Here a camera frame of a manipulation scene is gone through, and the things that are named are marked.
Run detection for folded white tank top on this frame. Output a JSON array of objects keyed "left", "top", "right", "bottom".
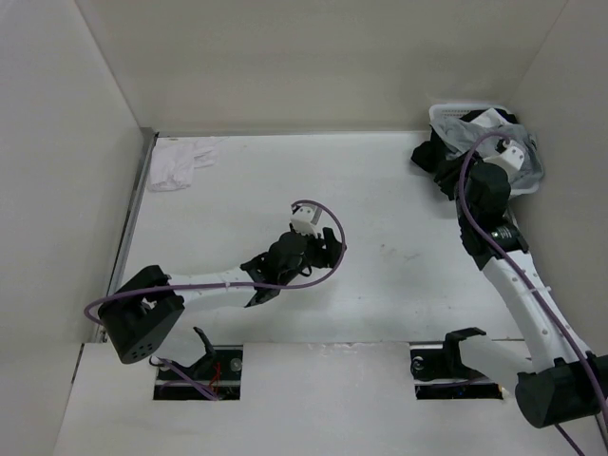
[{"left": 147, "top": 137, "right": 224, "bottom": 193}]

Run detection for white plastic basket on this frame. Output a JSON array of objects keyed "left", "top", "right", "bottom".
[{"left": 428, "top": 103, "right": 529, "bottom": 198}]

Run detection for white tank top in basket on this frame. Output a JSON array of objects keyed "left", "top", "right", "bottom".
[{"left": 470, "top": 108, "right": 507, "bottom": 128}]

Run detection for purple cable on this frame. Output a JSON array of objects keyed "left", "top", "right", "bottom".
[
  {"left": 84, "top": 199, "right": 348, "bottom": 403},
  {"left": 456, "top": 130, "right": 608, "bottom": 456}
]

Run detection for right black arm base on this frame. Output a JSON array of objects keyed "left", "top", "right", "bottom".
[{"left": 409, "top": 328, "right": 504, "bottom": 401}]

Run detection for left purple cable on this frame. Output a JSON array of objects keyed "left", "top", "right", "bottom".
[{"left": 84, "top": 199, "right": 348, "bottom": 403}]

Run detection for grey tank top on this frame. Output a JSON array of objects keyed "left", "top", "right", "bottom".
[{"left": 429, "top": 117, "right": 544, "bottom": 196}]

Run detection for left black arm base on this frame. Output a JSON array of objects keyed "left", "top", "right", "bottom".
[{"left": 148, "top": 327, "right": 244, "bottom": 402}]

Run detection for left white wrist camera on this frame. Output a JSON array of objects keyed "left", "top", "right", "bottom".
[{"left": 290, "top": 204, "right": 322, "bottom": 237}]

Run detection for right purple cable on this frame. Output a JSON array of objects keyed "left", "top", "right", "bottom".
[{"left": 456, "top": 130, "right": 608, "bottom": 456}]

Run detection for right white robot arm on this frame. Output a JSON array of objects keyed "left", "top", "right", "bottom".
[{"left": 440, "top": 161, "right": 607, "bottom": 428}]

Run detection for black tank top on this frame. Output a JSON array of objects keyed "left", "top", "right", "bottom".
[{"left": 411, "top": 133, "right": 504, "bottom": 198}]

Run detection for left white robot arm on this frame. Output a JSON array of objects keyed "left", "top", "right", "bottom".
[{"left": 97, "top": 228, "right": 346, "bottom": 379}]

